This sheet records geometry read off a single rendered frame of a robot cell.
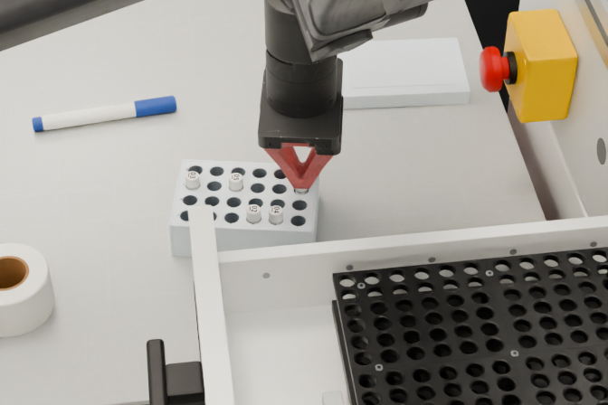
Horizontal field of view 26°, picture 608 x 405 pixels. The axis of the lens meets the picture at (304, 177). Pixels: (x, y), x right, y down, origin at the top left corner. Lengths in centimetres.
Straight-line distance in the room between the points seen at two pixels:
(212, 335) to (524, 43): 42
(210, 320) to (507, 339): 20
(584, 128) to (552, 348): 28
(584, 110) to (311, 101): 24
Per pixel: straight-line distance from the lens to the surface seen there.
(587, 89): 112
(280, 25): 100
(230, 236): 112
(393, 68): 131
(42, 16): 50
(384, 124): 127
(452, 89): 129
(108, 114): 128
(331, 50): 94
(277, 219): 111
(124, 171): 123
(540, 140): 127
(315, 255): 96
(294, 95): 104
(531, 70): 113
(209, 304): 89
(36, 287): 109
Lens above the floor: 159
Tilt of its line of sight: 43 degrees down
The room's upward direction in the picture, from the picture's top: straight up
